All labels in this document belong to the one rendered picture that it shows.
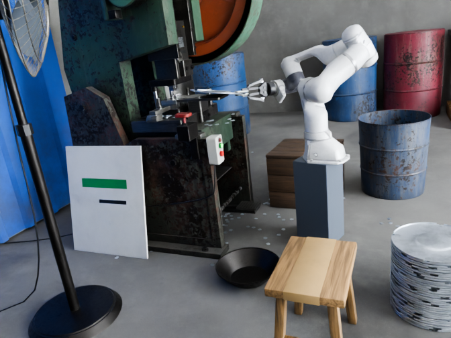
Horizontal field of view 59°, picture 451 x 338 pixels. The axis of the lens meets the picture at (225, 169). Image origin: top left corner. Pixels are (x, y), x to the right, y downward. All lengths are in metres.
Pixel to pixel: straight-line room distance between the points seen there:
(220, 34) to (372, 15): 3.04
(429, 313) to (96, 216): 1.66
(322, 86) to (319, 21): 3.48
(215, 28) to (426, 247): 1.63
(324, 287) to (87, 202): 1.49
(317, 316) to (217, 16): 1.69
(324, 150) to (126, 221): 1.09
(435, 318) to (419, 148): 1.20
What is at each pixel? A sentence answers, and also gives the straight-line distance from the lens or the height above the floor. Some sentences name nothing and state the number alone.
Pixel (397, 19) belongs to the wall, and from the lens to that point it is 5.21.
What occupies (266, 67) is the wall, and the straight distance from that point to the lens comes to 5.47.
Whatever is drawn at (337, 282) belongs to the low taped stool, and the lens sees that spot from 1.30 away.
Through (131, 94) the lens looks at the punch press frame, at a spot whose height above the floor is 0.83.
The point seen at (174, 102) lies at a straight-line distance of 2.15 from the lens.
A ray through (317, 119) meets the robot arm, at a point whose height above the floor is 0.66.
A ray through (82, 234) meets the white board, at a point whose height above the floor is 0.10.
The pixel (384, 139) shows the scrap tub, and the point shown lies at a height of 0.39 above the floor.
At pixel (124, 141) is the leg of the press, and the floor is 0.61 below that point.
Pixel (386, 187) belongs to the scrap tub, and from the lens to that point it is 2.63.
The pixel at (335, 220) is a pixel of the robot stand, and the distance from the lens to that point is 2.10.
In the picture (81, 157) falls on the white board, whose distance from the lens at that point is 2.34.
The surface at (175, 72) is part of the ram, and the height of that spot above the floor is 0.92.
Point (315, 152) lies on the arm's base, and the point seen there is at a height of 0.50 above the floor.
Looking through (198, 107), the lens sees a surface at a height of 0.73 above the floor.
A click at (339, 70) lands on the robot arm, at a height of 0.87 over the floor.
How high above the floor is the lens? 1.08
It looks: 19 degrees down
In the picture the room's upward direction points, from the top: 7 degrees counter-clockwise
